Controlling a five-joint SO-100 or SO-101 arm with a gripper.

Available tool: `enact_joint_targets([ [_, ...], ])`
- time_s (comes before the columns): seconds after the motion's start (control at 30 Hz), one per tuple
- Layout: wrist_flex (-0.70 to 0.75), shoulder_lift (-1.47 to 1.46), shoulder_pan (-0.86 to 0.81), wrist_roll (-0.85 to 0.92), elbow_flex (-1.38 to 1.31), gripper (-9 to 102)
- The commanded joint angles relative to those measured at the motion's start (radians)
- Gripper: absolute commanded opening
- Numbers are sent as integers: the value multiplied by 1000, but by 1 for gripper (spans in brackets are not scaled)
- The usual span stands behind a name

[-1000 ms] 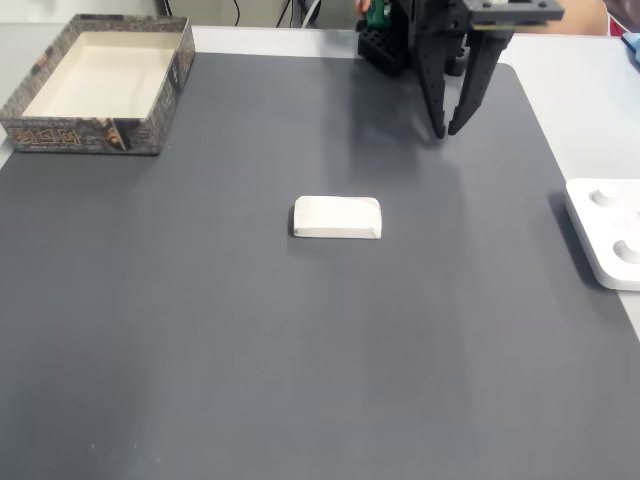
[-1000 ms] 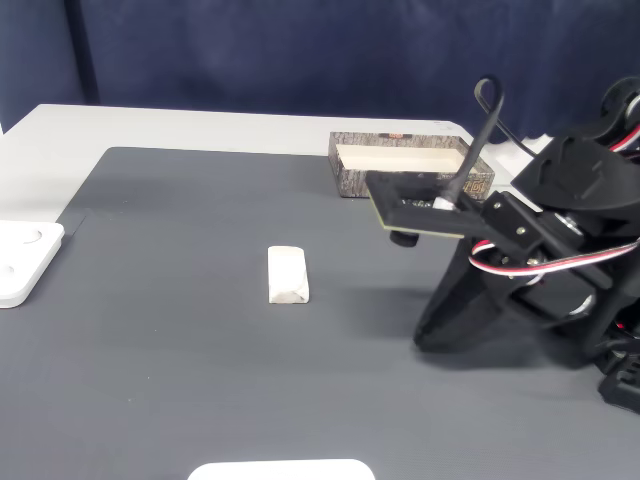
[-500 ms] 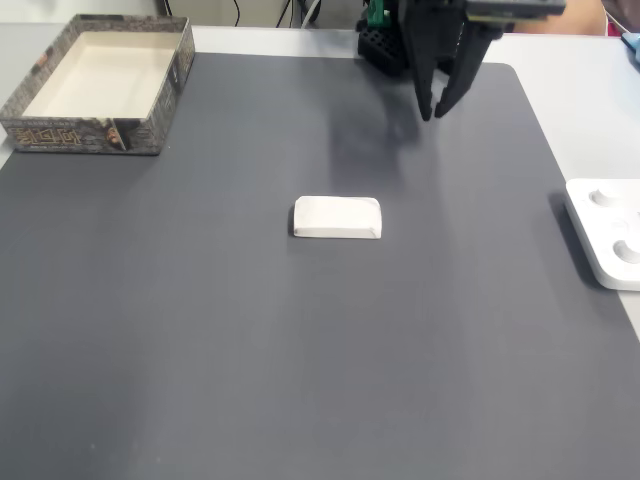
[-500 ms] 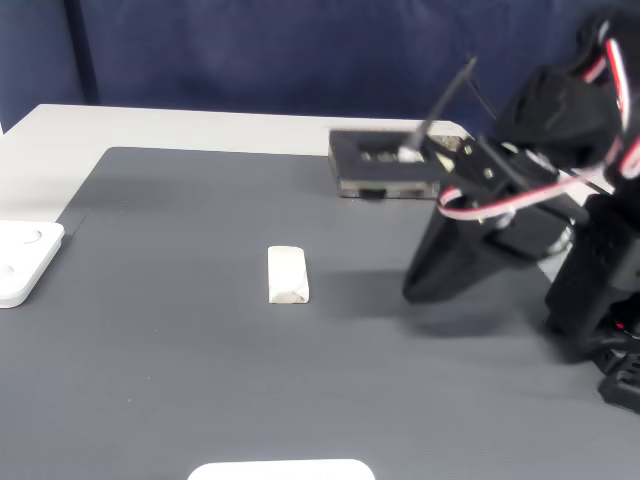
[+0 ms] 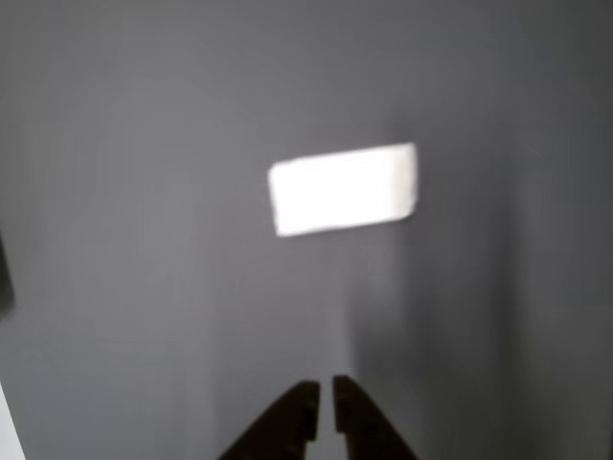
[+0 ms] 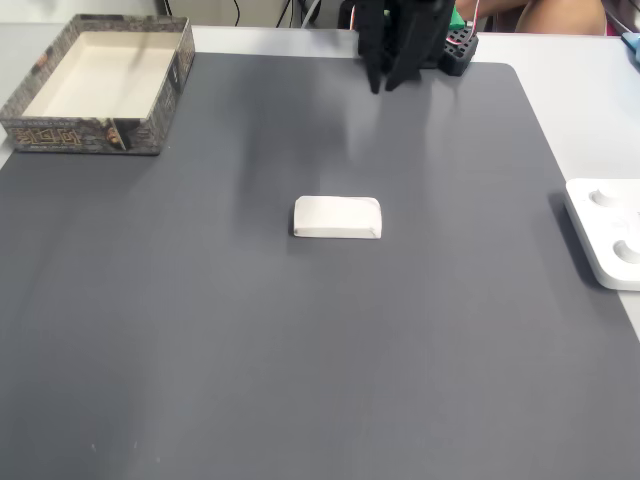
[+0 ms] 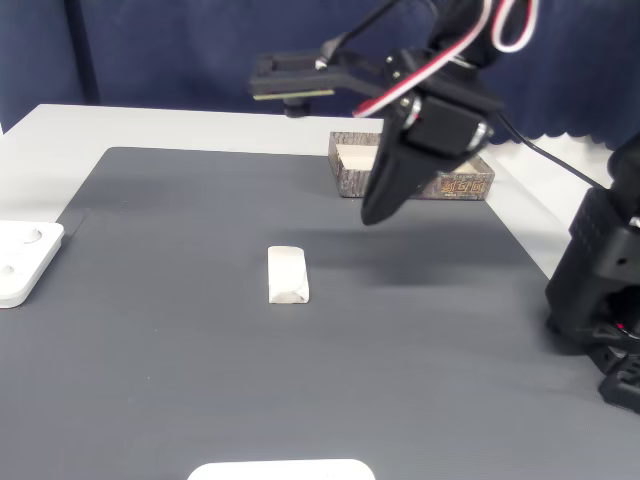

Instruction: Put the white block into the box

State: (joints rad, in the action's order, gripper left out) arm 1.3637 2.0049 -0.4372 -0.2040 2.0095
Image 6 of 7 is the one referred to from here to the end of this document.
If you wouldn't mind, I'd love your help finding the white block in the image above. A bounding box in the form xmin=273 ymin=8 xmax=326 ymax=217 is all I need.
xmin=291 ymin=195 xmax=385 ymax=242

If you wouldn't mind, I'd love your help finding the patterned cardboard box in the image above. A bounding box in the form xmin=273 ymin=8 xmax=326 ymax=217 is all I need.
xmin=0 ymin=13 xmax=197 ymax=157

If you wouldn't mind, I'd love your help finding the person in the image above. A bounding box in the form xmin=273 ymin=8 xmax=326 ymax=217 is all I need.
xmin=457 ymin=0 xmax=609 ymax=35

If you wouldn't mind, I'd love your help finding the blue object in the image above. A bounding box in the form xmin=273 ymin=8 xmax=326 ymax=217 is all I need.
xmin=621 ymin=30 xmax=640 ymax=66

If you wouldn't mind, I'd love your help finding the white tray with round recesses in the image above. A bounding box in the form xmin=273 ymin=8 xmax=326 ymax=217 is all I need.
xmin=564 ymin=177 xmax=640 ymax=292

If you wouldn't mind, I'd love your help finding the dark grey table mat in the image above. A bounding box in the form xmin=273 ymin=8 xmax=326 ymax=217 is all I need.
xmin=0 ymin=51 xmax=640 ymax=480

